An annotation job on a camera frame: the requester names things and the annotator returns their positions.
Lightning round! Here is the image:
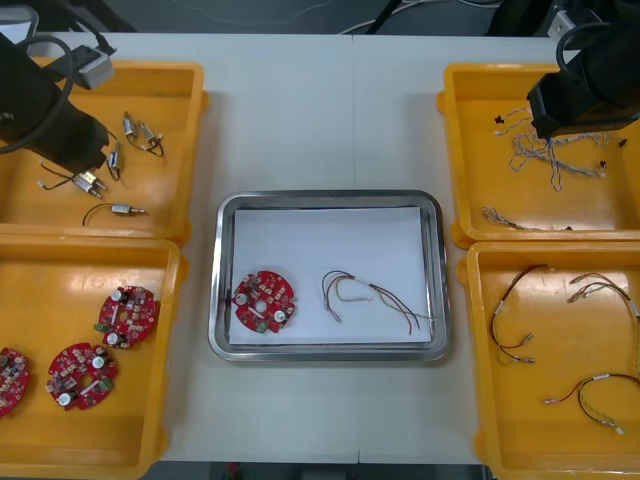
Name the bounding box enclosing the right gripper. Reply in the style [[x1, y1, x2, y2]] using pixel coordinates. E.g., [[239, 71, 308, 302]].
[[528, 73, 640, 140]]

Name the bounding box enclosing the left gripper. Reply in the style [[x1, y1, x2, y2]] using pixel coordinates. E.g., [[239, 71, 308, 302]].
[[37, 104, 108, 175]]

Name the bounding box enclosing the round red circuit board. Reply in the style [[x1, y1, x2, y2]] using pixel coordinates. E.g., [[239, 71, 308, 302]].
[[233, 269, 297, 334], [45, 342, 121, 412], [93, 284, 160, 351], [0, 347, 32, 420]]

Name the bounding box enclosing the group of metal solenoids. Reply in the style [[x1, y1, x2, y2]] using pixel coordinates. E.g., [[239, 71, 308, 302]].
[[37, 110, 166, 201]]

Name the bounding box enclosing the yellow-orange plastic bin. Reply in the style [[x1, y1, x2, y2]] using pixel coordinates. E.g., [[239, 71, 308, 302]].
[[457, 240, 640, 480], [0, 56, 211, 246], [0, 233, 190, 480], [435, 62, 640, 250]]

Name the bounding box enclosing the black stand leg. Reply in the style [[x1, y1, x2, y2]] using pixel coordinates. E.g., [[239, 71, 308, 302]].
[[363, 0, 404, 36], [69, 0, 137, 34]]

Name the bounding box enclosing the grey-rimmed tray with white sheet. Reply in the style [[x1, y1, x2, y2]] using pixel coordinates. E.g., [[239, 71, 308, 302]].
[[0, 4, 40, 61]]

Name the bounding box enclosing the steel tray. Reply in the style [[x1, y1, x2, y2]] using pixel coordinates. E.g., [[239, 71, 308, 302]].
[[207, 188, 450, 364]]

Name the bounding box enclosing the white sheet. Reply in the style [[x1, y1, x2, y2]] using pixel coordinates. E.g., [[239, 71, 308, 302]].
[[228, 205, 435, 347]]

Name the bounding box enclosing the red black wire harness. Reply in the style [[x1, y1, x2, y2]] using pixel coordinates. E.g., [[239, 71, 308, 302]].
[[492, 263, 549, 366]]

